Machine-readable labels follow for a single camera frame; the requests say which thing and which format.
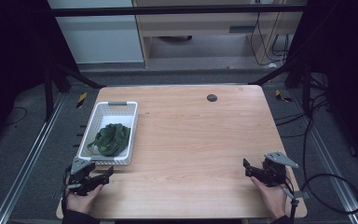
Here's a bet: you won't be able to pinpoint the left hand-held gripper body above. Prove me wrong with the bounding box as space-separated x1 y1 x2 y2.
66 157 97 197

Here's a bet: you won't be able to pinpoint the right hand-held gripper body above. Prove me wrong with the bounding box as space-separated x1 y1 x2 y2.
259 151 300 188

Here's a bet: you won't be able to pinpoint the green leafy vegetable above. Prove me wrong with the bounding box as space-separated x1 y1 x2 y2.
86 122 131 158

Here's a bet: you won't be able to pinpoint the white plastic basket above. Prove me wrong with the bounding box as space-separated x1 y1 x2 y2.
76 100 139 166

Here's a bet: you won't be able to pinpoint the person's left hand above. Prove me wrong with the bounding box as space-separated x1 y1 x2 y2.
64 183 105 217

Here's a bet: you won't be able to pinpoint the person's right hand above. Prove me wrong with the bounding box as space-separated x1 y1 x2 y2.
249 175 289 219

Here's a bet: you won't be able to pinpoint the yellow black tape strip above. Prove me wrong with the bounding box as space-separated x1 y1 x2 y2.
274 89 294 104
76 91 89 109

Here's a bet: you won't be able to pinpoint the black metal stand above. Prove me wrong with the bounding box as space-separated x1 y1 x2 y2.
249 57 328 117
41 60 107 123

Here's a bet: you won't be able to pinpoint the dark curtain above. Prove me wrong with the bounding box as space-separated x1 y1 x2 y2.
286 0 358 175
0 0 79 153

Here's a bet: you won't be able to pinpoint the white cabinet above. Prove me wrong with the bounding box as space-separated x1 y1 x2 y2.
47 0 145 65

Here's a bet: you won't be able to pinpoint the light wooden desk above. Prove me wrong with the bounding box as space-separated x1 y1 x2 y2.
132 0 308 68

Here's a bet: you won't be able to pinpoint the aluminium floor rail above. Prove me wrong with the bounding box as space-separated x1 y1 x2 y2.
288 89 358 224
0 92 67 224

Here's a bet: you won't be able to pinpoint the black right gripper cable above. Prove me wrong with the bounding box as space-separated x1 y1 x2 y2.
280 173 358 224

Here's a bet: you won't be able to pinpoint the black floor cables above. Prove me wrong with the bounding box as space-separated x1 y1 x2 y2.
274 92 334 140

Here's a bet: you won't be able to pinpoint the thin black floor cable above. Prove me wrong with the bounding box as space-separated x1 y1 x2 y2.
4 105 29 127

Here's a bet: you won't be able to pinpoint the black cables under desk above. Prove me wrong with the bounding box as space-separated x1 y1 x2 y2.
249 11 291 67

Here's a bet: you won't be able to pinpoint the black horizontal frame bar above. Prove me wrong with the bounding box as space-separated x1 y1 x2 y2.
49 5 308 18

